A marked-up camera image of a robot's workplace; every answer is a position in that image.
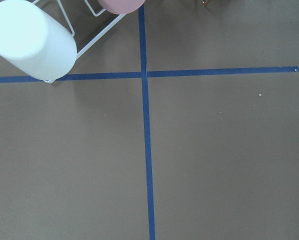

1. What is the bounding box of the white cup on rack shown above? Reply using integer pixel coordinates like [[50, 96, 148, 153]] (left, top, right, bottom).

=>
[[0, 0, 77, 83]]

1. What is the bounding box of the white wire cup rack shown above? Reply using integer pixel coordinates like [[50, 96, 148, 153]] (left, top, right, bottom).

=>
[[25, 0, 125, 84]]

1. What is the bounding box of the pink cup on rack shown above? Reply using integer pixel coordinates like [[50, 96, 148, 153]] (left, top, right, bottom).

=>
[[98, 0, 145, 15]]

